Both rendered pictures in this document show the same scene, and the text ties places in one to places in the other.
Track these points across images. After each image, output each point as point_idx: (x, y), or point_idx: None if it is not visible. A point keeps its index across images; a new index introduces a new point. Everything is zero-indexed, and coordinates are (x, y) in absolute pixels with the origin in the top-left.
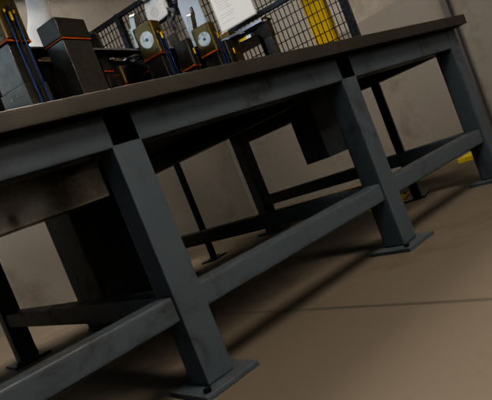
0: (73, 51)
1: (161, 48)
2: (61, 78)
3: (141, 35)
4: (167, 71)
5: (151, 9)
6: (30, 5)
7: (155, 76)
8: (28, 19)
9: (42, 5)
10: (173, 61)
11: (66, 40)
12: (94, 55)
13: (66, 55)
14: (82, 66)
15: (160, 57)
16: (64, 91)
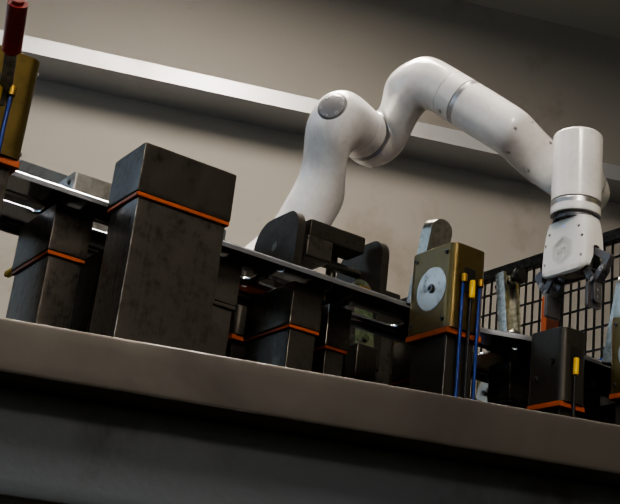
0: (151, 233)
1: (453, 319)
2: (100, 286)
3: (426, 273)
4: (440, 384)
5: (559, 242)
6: (307, 156)
7: (414, 387)
8: (295, 183)
9: (329, 163)
10: (473, 365)
11: (148, 202)
12: (212, 263)
13: (127, 235)
14: (153, 274)
15: (442, 342)
16: (91, 320)
